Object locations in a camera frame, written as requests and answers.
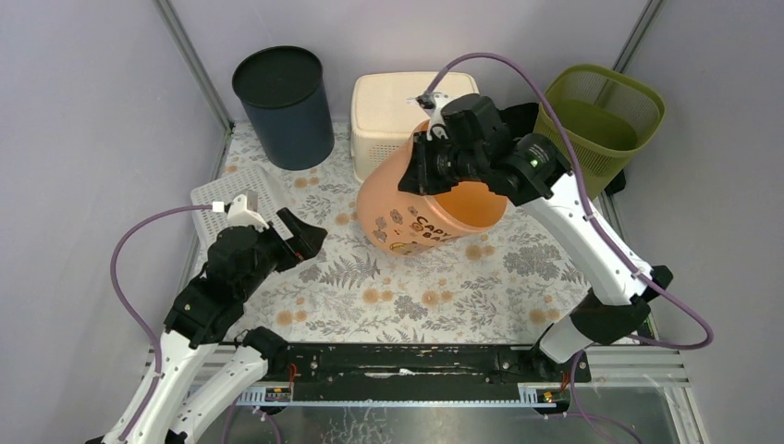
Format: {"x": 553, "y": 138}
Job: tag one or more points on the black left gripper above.
{"x": 274, "y": 243}

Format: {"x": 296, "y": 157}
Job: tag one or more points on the green ribbed waste bin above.
{"x": 609, "y": 118}

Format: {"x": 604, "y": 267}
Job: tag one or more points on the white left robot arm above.
{"x": 242, "y": 257}

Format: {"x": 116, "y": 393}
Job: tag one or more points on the slotted aluminium cable rail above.
{"x": 410, "y": 393}

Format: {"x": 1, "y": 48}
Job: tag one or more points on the white perforated basket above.
{"x": 257, "y": 189}

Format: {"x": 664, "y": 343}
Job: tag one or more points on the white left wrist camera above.
{"x": 242, "y": 208}

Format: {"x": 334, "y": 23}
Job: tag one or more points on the orange bucket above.
{"x": 405, "y": 224}

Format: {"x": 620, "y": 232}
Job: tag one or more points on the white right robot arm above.
{"x": 466, "y": 140}

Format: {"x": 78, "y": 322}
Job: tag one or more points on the floral patterned table mat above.
{"x": 506, "y": 285}

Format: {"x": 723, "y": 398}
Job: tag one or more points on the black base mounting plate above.
{"x": 324, "y": 363}

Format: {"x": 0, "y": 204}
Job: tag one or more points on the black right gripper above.
{"x": 418, "y": 178}

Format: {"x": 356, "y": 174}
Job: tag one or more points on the dark blue cylindrical bin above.
{"x": 282, "y": 91}

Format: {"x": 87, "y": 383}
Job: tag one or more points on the cream perforated plastic basket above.
{"x": 383, "y": 113}

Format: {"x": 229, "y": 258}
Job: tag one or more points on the black cloth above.
{"x": 520, "y": 119}

